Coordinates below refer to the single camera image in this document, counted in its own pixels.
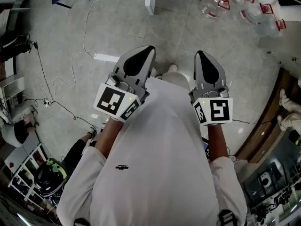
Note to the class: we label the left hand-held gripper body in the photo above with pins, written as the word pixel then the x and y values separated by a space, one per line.
pixel 110 100

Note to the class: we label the pile of clear plastic bottles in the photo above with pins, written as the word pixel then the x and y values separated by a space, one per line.
pixel 212 5

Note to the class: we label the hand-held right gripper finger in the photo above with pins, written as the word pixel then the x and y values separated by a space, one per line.
pixel 222 76
pixel 198 79

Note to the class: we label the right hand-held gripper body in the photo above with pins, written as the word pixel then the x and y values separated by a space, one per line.
pixel 219 110

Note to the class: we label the person's right forearm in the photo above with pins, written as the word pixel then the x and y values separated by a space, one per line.
pixel 216 142

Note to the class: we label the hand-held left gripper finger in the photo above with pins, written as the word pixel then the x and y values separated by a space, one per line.
pixel 145 75
pixel 118 65

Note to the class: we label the black yellow device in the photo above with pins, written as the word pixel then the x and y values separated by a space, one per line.
pixel 295 138

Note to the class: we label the person's beige trousers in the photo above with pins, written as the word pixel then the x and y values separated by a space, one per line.
pixel 176 79

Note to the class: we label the person's white shirt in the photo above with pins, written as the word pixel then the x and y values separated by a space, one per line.
pixel 160 149

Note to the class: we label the white bookshelf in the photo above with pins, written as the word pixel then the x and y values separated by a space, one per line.
pixel 11 83

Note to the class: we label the person's left forearm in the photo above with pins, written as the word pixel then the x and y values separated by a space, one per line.
pixel 108 135

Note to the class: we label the black green backpack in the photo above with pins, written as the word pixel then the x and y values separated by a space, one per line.
pixel 50 175

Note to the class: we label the white power strip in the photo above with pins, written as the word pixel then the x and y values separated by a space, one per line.
pixel 47 102

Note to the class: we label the person's right white shoe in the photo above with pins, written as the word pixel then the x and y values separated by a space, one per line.
pixel 172 67

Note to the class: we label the white storage rack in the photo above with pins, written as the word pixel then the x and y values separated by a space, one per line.
pixel 16 159

